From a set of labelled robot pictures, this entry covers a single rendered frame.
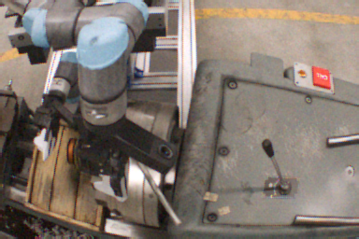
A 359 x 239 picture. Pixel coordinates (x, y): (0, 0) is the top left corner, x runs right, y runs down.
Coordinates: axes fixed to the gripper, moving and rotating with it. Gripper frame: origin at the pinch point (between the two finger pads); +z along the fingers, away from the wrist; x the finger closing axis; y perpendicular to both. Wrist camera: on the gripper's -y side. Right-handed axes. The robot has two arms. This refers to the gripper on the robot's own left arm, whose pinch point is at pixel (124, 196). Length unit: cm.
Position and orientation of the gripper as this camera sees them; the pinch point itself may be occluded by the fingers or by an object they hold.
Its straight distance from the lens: 82.5
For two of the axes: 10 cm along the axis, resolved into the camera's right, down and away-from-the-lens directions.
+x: -1.6, 6.5, -7.4
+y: -9.9, -1.3, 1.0
